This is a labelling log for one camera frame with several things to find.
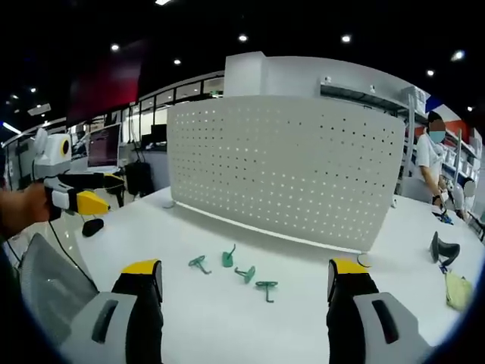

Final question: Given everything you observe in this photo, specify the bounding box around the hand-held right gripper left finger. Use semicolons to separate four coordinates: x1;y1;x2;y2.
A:
60;259;165;364

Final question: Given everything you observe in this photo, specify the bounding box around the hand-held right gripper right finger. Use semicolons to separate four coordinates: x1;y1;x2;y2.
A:
326;257;433;364

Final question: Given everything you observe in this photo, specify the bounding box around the green hook assembly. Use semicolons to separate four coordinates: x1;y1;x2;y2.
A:
233;265;257;285
188;255;209;274
221;243;238;268
254;280;279;304

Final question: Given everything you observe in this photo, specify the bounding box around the white perforated mounting plate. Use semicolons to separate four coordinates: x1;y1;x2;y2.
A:
166;94;407;253

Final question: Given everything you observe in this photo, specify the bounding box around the person's left hand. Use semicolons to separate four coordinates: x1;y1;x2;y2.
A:
0;184;53;240

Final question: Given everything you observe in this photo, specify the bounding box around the black computer mouse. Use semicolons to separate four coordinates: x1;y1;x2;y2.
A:
81;218;105;238

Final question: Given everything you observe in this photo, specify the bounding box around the computer monitor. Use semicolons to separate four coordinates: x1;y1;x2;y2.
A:
86;122;123;171

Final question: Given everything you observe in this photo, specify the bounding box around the black office chair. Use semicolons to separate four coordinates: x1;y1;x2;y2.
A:
124;162;155;197

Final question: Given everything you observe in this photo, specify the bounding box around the grey mesh chair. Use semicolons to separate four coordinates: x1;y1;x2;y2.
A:
17;232;100;344

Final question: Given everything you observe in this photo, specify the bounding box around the yellow-green cloth pouch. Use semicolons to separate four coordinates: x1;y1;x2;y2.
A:
444;270;474;312

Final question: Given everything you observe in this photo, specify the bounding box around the black handheld scanner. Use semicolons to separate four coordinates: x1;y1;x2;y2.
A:
428;231;462;267

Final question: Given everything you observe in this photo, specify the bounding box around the white storage shelving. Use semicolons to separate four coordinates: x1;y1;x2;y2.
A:
401;86;484;190

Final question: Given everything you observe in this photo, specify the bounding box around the black cable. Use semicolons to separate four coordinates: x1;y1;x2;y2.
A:
47;219;100;295

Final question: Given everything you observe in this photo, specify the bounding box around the dark red wall banner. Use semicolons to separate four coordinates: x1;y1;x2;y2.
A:
64;37;149;124

